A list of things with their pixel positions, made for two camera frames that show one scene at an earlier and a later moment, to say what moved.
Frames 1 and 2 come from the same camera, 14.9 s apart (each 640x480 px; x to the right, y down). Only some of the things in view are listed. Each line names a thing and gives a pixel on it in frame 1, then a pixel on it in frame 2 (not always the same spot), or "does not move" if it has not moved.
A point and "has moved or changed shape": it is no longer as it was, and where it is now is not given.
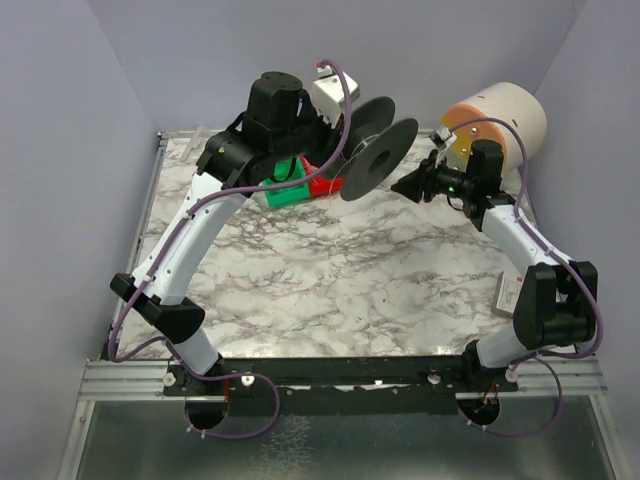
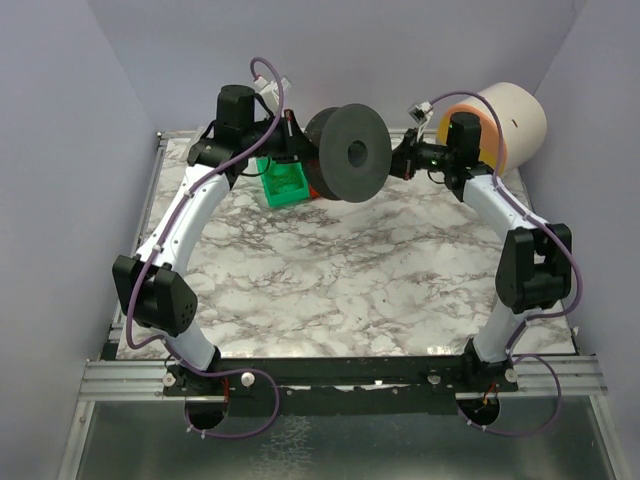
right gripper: [429, 179] to [407, 156]
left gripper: [324, 133] to [291, 138]
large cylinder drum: [512, 114] does not move
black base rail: [340, 386] does not move
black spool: [378, 144] has moved or changed shape
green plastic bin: [285, 171] does not move
